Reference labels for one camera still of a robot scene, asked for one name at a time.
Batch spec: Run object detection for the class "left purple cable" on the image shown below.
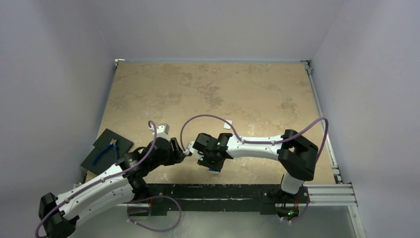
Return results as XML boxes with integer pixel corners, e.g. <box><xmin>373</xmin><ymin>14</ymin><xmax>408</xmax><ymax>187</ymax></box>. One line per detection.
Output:
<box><xmin>34</xmin><ymin>120</ymin><xmax>158</xmax><ymax>238</ymax></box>

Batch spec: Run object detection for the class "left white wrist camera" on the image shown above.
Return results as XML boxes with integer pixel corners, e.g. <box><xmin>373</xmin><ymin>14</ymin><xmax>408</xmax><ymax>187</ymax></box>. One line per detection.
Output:
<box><xmin>153</xmin><ymin>123</ymin><xmax>170</xmax><ymax>140</ymax></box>

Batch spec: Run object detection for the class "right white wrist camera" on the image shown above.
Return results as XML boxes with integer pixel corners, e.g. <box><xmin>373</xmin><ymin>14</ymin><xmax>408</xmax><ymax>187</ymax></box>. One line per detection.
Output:
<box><xmin>183</xmin><ymin>141</ymin><xmax>202</xmax><ymax>160</ymax></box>

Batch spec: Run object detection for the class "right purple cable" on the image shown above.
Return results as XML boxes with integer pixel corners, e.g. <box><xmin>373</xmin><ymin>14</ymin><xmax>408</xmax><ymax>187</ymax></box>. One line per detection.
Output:
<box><xmin>179</xmin><ymin>114</ymin><xmax>329</xmax><ymax>162</ymax></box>

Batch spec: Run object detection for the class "black box with blue tool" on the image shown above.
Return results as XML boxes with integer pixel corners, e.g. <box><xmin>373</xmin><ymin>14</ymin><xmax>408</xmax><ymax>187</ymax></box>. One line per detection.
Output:
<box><xmin>81</xmin><ymin>128</ymin><xmax>134</xmax><ymax>175</ymax></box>

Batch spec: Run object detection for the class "white battery cover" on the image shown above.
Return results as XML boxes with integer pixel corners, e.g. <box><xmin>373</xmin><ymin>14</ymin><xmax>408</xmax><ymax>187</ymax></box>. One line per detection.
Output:
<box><xmin>223</xmin><ymin>120</ymin><xmax>232</xmax><ymax>130</ymax></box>

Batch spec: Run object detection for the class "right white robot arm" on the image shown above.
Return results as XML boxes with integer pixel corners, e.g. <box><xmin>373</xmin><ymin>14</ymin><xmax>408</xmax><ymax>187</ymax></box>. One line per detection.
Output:
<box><xmin>187</xmin><ymin>129</ymin><xmax>318</xmax><ymax>202</ymax></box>

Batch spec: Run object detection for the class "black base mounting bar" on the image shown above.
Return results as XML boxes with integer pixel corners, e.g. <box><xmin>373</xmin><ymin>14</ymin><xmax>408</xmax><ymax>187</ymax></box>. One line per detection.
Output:
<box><xmin>128</xmin><ymin>178</ymin><xmax>310</xmax><ymax>220</ymax></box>

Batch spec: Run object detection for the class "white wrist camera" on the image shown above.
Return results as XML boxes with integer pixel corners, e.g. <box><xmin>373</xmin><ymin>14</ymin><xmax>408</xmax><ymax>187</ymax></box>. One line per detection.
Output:
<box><xmin>153</xmin><ymin>123</ymin><xmax>170</xmax><ymax>140</ymax></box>
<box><xmin>183</xmin><ymin>141</ymin><xmax>202</xmax><ymax>160</ymax></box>

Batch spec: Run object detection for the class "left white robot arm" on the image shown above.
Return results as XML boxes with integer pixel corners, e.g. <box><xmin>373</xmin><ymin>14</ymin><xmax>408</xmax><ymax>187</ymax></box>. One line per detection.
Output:
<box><xmin>35</xmin><ymin>137</ymin><xmax>186</xmax><ymax>238</ymax></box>

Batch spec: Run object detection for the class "aluminium frame rail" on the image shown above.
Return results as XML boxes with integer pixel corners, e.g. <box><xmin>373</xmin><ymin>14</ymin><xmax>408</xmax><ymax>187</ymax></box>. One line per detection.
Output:
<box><xmin>302</xmin><ymin>60</ymin><xmax>365</xmax><ymax>238</ymax></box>

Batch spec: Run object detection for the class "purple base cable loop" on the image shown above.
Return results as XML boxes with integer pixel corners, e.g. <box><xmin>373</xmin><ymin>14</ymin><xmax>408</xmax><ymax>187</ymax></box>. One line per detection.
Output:
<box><xmin>126</xmin><ymin>193</ymin><xmax>182</xmax><ymax>233</ymax></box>

